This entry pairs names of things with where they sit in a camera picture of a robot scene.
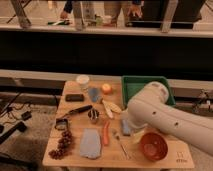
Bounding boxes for dark red grape bunch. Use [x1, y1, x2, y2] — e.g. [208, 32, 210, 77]
[49, 130, 73, 160]

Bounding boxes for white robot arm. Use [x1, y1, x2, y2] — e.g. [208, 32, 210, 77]
[127, 81, 213, 156]

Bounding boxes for red bowl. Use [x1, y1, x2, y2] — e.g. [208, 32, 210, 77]
[139, 132, 168, 162]

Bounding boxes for blue scrub sponge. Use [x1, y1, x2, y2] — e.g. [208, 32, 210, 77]
[121, 119, 131, 136]

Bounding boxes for orange carrot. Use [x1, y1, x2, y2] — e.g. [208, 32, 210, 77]
[102, 121, 110, 146]

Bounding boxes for peeled banana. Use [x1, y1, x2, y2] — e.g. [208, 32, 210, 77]
[102, 100, 121, 119]

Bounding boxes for wooden table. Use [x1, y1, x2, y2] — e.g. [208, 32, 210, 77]
[43, 81, 194, 169]

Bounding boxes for light blue cloth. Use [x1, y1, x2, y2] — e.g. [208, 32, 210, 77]
[79, 129, 101, 159]

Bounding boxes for small dark metal cup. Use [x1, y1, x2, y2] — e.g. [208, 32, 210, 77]
[88, 108, 99, 124]

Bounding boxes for green plastic tray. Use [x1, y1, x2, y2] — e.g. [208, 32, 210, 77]
[121, 75, 176, 106]

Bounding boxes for orange apple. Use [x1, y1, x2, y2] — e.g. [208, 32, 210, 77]
[101, 83, 112, 94]

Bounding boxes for white paper cup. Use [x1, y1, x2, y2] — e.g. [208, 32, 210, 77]
[76, 75, 90, 90]

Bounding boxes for black rectangular block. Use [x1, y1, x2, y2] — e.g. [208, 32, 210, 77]
[65, 94, 84, 102]

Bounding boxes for black clamp on floor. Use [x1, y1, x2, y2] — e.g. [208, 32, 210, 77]
[0, 122, 27, 145]

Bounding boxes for black handled knife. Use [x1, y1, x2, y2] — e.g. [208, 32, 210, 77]
[61, 105, 93, 118]

